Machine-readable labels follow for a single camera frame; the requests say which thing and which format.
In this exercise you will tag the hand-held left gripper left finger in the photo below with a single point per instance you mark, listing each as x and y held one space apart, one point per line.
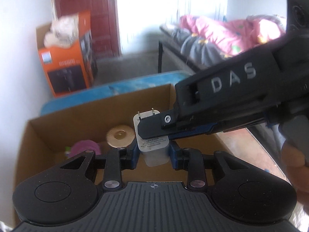
134 157

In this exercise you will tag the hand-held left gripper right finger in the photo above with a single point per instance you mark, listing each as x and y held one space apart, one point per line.
172 157

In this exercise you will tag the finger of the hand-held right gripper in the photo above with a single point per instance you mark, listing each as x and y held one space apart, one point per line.
154 125

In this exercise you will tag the white charger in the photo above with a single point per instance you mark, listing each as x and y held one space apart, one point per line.
154 154

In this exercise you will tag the cardboard box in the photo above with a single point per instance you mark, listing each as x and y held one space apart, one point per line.
72 116

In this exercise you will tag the person's right hand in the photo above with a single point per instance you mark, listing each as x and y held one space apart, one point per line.
294 174

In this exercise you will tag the purple object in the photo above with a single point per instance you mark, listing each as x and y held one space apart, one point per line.
84 146

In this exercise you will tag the pink blanket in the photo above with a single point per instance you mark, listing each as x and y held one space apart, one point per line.
217 31

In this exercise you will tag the grey blanket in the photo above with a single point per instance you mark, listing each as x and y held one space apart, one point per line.
193 48

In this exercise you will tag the orange box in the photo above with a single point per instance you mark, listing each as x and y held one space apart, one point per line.
67 77

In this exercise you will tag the red door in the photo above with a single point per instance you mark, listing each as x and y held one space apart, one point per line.
101 17

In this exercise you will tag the black bed frame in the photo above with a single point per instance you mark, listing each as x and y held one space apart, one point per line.
160 53

